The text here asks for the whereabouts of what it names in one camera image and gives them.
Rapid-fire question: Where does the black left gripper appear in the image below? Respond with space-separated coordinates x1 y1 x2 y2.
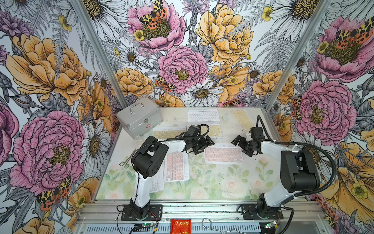
191 136 214 155

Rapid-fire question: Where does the pink keyboard edge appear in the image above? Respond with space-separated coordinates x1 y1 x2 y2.
204 147 244 164

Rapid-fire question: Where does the pink keyboard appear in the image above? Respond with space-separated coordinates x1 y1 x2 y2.
164 152 190 182

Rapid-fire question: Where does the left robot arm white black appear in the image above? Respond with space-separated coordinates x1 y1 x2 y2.
130 124 214 220

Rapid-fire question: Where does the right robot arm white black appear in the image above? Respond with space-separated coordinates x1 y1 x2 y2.
231 127 320 218

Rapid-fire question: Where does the white keyboard far centre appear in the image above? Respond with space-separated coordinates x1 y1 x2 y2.
188 109 220 122

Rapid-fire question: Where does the white keyboard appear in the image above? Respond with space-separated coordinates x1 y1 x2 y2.
188 109 220 122
150 169 165 193

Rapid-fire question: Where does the white keyboard near left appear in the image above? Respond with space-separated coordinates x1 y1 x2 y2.
150 169 165 193

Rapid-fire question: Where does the silver metal case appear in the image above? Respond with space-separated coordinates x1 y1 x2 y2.
116 97 162 139

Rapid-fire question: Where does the red packet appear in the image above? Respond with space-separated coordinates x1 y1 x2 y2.
170 219 192 234

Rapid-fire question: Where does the black corrugated cable right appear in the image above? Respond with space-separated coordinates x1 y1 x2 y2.
256 115 337 197

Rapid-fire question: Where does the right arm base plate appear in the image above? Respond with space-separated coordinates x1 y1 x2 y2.
241 203 284 220

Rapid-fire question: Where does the aluminium front rail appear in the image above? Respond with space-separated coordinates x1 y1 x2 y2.
77 199 325 224

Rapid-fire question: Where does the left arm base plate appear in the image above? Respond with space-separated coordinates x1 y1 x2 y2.
120 204 163 221

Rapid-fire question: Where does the right aluminium frame post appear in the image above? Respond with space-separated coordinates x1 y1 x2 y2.
265 1 331 111

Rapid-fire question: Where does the aluminium frame post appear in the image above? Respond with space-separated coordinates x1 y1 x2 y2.
72 1 128 109
265 1 331 111

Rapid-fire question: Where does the left aluminium frame post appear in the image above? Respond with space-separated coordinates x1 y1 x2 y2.
72 1 128 109

